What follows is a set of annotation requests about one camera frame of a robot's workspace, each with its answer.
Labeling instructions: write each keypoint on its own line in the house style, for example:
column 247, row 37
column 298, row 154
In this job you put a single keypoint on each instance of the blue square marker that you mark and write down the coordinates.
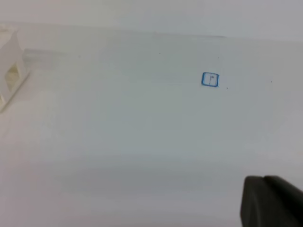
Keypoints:
column 210, row 79

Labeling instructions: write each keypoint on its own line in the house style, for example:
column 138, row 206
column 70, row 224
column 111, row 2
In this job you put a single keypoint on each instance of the white test tube rack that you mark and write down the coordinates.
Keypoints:
column 13, row 71

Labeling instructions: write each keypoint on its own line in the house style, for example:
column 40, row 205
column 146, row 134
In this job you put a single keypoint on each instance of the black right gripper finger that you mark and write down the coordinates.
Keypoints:
column 271, row 201

